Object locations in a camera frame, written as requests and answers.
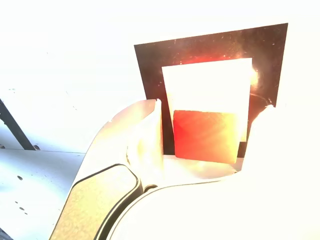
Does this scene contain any black tape square outline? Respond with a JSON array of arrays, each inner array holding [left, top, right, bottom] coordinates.
[[134, 22, 289, 159]]

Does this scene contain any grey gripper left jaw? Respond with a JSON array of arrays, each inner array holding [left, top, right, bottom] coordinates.
[[49, 98, 166, 240]]

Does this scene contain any black tape strip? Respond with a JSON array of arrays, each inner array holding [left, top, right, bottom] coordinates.
[[0, 98, 37, 151]]

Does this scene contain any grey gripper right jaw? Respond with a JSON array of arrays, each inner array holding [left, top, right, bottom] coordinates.
[[107, 104, 320, 240]]

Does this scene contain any red cube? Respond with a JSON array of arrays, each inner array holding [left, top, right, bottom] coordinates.
[[172, 109, 242, 165]]

